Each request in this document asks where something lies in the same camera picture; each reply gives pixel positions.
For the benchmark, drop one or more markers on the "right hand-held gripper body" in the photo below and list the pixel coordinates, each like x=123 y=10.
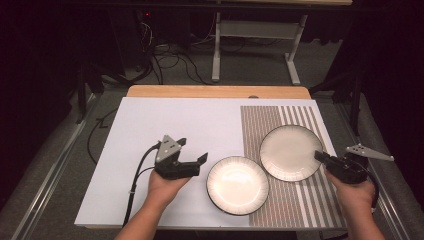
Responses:
x=348 y=170

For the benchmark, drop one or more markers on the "white plate dark rim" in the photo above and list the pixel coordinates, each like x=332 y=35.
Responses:
x=288 y=153
x=237 y=185

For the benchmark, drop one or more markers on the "dark equipment box red light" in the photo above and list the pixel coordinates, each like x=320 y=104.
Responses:
x=147 y=15

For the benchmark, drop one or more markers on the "white metal table frame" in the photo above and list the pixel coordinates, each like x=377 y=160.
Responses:
x=256 y=29

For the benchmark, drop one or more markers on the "black metal stand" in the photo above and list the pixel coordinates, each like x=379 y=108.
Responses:
x=81 y=93
x=355 y=100

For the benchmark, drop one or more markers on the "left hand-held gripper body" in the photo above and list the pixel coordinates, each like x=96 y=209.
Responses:
x=176 y=170

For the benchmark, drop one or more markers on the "person's left hand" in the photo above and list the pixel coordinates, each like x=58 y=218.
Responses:
x=165 y=191

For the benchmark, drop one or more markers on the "brown striped placemat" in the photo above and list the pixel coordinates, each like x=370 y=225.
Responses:
x=253 y=133

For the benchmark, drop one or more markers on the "white board table cover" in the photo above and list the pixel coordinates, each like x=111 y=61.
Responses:
x=166 y=120

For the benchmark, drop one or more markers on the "person's right hand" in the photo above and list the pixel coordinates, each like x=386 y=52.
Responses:
x=355 y=196

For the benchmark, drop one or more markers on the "aluminium floor rail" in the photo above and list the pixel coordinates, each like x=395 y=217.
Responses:
x=390 y=200
x=50 y=173

